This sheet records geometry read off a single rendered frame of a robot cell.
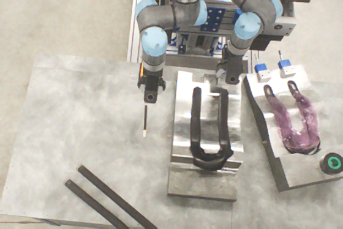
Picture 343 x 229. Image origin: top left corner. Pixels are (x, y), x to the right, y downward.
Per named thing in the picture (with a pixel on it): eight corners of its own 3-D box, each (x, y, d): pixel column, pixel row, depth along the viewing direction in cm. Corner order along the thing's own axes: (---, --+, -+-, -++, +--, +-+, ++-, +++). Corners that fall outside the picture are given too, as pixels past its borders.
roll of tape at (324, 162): (316, 155, 137) (321, 153, 134) (336, 153, 138) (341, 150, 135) (322, 176, 135) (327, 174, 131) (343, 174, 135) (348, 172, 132)
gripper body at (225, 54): (239, 54, 142) (248, 36, 131) (239, 73, 139) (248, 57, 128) (220, 51, 142) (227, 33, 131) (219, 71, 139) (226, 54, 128)
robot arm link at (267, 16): (264, -16, 122) (241, 2, 119) (288, 5, 120) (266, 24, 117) (256, 0, 130) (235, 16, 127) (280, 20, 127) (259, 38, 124)
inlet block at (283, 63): (271, 54, 161) (275, 48, 156) (282, 52, 162) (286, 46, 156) (280, 80, 157) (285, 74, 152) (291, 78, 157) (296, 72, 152)
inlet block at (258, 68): (248, 58, 160) (252, 51, 155) (259, 56, 160) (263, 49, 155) (256, 84, 156) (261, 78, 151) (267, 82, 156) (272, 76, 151)
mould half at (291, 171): (242, 80, 159) (249, 68, 149) (298, 70, 162) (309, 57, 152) (278, 192, 143) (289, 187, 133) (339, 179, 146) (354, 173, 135)
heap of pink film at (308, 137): (262, 97, 150) (268, 89, 143) (302, 90, 152) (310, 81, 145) (282, 157, 142) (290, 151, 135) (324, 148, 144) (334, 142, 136)
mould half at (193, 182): (176, 80, 158) (179, 65, 145) (236, 86, 158) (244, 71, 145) (166, 195, 141) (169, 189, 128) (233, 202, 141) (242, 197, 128)
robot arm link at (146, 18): (166, 10, 121) (173, 38, 117) (133, 14, 120) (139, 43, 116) (168, -6, 114) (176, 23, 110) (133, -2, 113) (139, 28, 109)
